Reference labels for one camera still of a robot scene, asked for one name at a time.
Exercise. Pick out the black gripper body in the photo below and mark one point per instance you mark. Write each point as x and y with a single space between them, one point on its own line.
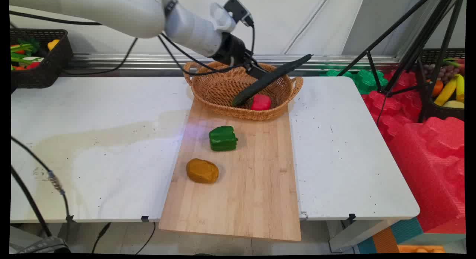
231 50

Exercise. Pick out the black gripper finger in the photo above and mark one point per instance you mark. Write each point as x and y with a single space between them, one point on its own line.
261 66
256 73

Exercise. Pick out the brown potato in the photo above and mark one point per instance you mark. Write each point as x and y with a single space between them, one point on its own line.
202 171

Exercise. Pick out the dark green cucumber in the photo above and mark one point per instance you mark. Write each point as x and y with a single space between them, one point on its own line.
286 70

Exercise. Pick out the red bell pepper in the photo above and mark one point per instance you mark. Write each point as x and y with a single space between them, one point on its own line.
261 102

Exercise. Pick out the green bell pepper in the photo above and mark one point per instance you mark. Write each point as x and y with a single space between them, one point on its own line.
223 139

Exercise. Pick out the green foam mat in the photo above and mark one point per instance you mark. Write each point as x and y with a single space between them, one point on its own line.
366 80

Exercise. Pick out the wooden cutting board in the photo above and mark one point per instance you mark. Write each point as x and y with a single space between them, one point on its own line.
238 192

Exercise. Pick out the small red foam mat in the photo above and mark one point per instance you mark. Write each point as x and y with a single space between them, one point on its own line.
386 110

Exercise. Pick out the black tripod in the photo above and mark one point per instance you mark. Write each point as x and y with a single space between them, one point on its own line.
424 39

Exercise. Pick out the black basket of vegetables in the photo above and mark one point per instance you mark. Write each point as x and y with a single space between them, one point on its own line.
55 63

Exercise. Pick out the orange fruit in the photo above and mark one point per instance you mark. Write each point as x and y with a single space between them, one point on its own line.
437 88

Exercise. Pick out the yellow bell pepper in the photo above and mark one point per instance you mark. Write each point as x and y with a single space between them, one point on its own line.
53 44

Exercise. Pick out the purple grapes bunch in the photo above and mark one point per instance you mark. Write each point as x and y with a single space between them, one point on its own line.
442 71

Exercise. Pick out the black basket of fruit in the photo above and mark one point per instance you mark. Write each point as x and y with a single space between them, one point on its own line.
438 112

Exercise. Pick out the long yellow banana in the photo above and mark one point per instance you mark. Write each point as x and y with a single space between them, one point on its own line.
446 90

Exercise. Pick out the white table leg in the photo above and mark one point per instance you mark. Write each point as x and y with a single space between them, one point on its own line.
353 234

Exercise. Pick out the large red foam mat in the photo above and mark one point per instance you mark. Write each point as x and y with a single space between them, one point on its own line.
427 162

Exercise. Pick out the red and green fruit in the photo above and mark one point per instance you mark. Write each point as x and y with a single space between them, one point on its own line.
456 63

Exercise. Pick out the pale yellow fruit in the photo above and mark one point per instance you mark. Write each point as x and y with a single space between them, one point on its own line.
454 104

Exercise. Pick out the red vegetable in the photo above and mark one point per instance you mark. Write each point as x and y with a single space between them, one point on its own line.
33 65

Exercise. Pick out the short yellow banana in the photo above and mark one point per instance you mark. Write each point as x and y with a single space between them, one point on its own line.
460 88

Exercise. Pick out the green leafy vegetable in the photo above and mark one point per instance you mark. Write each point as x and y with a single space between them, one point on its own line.
29 45

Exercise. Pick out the green onion stalks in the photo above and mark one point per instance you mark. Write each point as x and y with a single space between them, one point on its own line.
22 58

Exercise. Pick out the teal and orange mat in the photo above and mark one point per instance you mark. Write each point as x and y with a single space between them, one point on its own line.
394 236

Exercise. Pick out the grey device on floor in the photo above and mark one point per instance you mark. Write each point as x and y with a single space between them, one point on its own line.
41 246

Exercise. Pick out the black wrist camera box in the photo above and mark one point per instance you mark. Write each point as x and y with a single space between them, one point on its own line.
238 9

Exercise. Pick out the aluminium rail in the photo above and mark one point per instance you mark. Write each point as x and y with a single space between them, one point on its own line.
334 60

